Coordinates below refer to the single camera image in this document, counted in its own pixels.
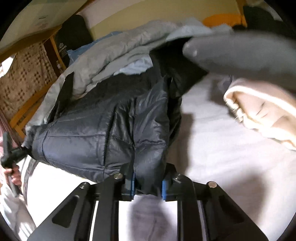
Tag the cream fleece garment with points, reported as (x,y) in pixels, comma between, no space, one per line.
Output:
(263,107)

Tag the blue pillow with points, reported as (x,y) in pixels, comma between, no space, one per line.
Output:
(74,54)

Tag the orange pillow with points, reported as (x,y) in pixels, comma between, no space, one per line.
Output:
(228,19)

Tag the person's left hand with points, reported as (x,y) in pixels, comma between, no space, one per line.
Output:
(13,174)

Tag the black puffer jacket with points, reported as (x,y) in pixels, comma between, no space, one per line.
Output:
(123,119)

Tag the black hanging garment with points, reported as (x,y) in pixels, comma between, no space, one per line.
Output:
(73,35)

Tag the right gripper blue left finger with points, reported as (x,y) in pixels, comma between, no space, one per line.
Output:
(128,189)

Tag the grey garment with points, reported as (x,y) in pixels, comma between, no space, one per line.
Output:
(251,55)

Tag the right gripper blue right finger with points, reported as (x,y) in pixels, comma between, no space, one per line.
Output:
(167,193)

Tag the black fuzzy garment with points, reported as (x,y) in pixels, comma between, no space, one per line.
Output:
(260,20)

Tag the light grey-blue duvet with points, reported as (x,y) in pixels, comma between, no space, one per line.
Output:
(109,55)

